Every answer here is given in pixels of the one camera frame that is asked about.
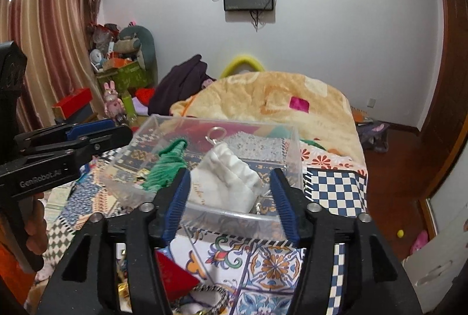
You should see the red flat pouch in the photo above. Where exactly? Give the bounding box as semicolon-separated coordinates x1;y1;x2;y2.
154;250;200;298

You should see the white cardboard box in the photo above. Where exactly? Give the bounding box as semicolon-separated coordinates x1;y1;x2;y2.
402;223;468;301

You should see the green storage box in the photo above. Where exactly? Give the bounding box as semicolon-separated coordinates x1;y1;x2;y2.
96;61;154;93

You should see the green yarn tassel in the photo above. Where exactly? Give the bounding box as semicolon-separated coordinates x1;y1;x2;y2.
142;139;189;191

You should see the purple bag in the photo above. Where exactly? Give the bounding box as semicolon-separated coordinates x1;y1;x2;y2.
356;121;390;154

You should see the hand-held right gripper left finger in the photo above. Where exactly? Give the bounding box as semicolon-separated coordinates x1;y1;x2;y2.
38;168;192;315

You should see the red flat box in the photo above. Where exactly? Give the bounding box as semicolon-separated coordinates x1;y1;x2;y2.
52;87;93;120

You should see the yellow fleece blanket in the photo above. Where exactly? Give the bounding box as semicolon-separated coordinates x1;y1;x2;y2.
170;71;366;169

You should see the red knitted cloth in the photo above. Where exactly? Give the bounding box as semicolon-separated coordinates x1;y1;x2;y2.
133;87;156;106

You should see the patterned patchwork bedsheet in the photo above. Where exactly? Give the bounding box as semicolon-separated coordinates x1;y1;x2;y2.
33;118;368;315

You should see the brown wooden door frame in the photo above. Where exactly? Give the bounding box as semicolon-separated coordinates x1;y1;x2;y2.
389;0;468;206

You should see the green bottle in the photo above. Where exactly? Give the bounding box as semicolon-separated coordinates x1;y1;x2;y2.
122;92;137;118

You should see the metal chain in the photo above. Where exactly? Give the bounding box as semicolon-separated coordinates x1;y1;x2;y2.
190;284;235;315

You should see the pink slipper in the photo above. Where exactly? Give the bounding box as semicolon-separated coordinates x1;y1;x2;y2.
409;230;428;256

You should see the white cloth pouch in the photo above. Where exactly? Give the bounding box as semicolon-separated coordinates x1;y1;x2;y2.
188;143;264;215

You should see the clear plastic box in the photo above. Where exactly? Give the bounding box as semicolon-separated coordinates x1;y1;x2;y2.
99;114;304;240

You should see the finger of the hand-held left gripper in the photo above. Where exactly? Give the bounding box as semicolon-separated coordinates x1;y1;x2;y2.
15;119;116;152
26;125;133;164

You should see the person's left hand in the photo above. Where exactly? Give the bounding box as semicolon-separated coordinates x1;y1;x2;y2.
20;191;49;265

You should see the pink rabbit toy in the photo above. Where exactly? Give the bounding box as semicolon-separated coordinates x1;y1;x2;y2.
103;81;127;119

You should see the dark purple garment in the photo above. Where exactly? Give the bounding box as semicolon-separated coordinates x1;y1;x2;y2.
148;55;216;116

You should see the metal key ring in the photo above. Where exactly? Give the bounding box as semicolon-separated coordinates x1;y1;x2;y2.
208;127;227;146

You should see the grey green plush toy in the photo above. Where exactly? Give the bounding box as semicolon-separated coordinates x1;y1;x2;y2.
113;24;156;71

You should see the yellow ring cushion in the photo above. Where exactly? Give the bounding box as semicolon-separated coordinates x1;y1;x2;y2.
218;55;266;79

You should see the striped brown curtain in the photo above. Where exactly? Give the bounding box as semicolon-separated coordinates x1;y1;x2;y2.
0;0;106;135

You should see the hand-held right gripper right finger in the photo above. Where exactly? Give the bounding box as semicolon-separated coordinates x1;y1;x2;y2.
270;168;421;315

